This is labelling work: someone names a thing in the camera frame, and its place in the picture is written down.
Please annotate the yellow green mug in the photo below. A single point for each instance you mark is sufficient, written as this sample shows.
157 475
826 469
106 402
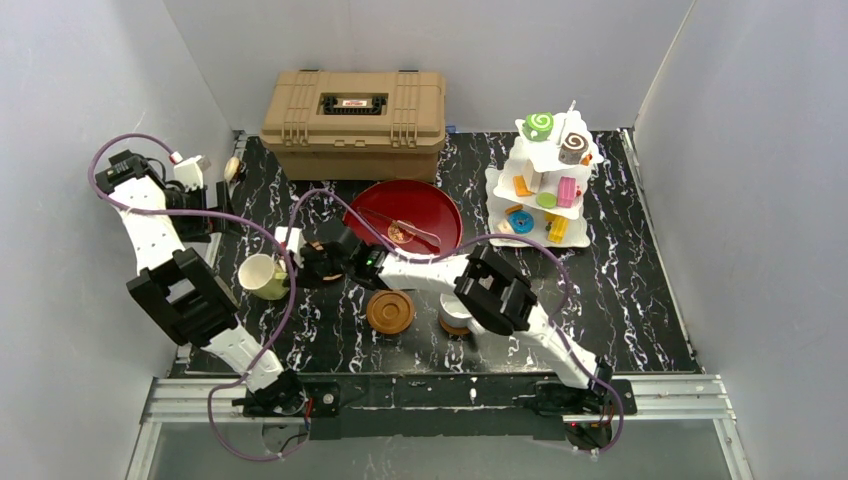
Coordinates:
264 277

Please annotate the pink handled metal tongs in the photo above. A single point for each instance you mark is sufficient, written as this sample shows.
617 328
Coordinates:
401 232

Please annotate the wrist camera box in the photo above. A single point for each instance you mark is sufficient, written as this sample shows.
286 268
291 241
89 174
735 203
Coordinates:
292 239
189 171

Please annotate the green toy macaron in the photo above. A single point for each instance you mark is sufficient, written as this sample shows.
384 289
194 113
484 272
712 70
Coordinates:
546 200

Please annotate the white round toy mochi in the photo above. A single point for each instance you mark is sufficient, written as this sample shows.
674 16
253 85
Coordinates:
505 227

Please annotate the white toy cake slice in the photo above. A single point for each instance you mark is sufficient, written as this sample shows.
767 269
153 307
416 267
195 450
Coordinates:
533 178

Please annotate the tan plastic toolbox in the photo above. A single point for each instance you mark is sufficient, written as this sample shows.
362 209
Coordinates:
324 125

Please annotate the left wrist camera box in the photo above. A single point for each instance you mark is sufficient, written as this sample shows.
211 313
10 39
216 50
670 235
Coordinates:
189 171

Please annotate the red round tray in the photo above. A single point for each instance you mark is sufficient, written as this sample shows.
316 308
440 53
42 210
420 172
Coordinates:
422 204

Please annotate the green swirl roll cake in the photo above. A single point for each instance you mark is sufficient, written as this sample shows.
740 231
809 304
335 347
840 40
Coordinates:
537 127

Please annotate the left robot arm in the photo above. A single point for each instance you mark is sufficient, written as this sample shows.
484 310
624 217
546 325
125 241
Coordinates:
177 288

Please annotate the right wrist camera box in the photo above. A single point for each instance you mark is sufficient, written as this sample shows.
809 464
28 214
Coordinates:
292 239

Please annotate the yellow toy cake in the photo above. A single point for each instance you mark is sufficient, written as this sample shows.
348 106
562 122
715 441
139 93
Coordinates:
556 228

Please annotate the brown swirl roll cake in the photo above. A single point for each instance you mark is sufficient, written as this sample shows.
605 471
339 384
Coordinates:
574 147

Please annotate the orange toy cake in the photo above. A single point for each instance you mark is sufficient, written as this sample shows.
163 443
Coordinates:
520 187

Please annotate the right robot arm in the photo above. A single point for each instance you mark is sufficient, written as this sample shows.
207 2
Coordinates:
487 289

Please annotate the white grey mug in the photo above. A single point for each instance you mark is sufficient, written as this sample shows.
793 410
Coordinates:
453 312

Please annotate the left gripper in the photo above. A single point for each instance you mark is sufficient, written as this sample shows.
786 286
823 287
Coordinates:
221 198

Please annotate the blue toy donut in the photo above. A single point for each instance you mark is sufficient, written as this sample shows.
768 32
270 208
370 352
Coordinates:
521 222

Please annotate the pink toy cake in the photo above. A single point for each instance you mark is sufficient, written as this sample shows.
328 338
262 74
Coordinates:
567 192

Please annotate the white tiered cake stand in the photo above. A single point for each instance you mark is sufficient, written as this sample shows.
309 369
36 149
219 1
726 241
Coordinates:
540 191

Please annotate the wooden coaster stack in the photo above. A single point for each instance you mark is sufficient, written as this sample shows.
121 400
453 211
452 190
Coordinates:
317 268

